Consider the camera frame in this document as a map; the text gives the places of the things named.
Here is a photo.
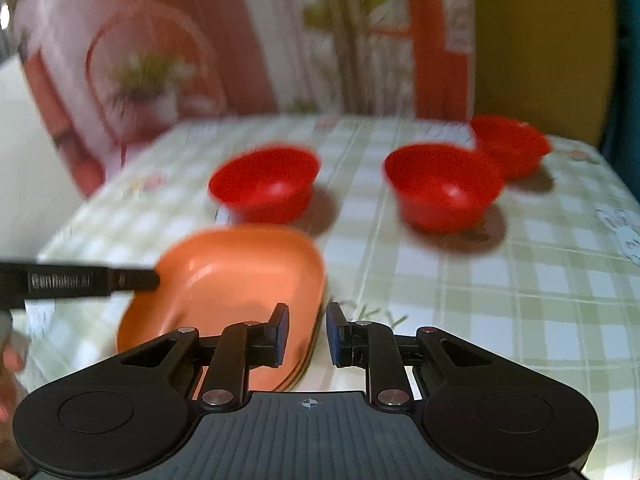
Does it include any orange plant-print wall poster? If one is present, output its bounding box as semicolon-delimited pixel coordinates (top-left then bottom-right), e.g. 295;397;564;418
15;0;476;196

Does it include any orange plate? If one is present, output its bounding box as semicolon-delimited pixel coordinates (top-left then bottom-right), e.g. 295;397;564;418
116;226;327;392

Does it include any red bowl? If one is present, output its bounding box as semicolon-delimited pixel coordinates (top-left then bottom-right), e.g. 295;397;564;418
383;144;505;233
469;114;554;180
208;145;322;226

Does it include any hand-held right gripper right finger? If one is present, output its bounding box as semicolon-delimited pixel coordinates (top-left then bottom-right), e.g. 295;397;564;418
326;303;502;409

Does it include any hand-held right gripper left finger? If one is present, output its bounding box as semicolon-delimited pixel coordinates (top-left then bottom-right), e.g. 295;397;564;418
120;303;291;412

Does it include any green checked tablecloth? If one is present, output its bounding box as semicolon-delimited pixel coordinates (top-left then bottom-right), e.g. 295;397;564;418
25;114;640;480

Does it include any person's left hand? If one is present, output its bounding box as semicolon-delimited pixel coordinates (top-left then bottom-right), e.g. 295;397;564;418
0;310;32;476

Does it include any yellow chair back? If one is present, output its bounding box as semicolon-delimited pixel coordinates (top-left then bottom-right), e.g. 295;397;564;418
469;0;617;147

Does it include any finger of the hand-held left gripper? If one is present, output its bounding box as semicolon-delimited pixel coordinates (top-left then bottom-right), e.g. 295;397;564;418
118;269;162;292

